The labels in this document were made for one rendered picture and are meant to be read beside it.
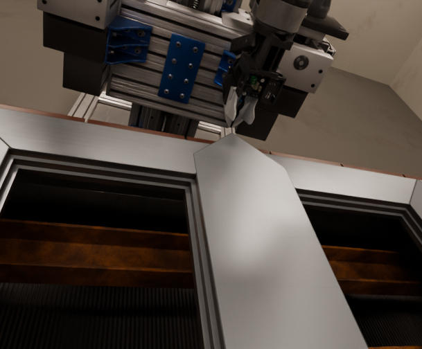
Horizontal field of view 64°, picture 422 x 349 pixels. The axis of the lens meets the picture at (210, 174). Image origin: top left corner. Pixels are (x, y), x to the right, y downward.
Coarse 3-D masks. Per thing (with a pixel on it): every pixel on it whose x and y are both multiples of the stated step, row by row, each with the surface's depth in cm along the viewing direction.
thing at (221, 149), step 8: (216, 144) 62; (224, 144) 63; (232, 144) 63; (240, 144) 64; (248, 144) 65; (200, 152) 58; (208, 152) 59; (216, 152) 60; (224, 152) 61; (232, 152) 61; (240, 152) 62; (248, 152) 63; (256, 152) 64; (232, 160) 60; (240, 160) 60; (248, 160) 61; (256, 160) 62; (264, 160) 63; (272, 160) 64
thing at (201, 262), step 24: (0, 168) 43; (24, 168) 47; (48, 168) 48; (72, 168) 49; (96, 168) 49; (120, 168) 51; (144, 168) 51; (0, 192) 42; (192, 192) 52; (312, 192) 61; (0, 216) 41; (192, 216) 50; (384, 216) 66; (408, 216) 66; (192, 240) 46; (192, 264) 44; (216, 312) 38; (216, 336) 36
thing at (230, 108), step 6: (234, 90) 63; (228, 96) 65; (234, 96) 63; (240, 96) 65; (228, 102) 65; (234, 102) 63; (228, 108) 66; (234, 108) 63; (228, 114) 66; (234, 114) 63; (228, 120) 68; (228, 126) 69
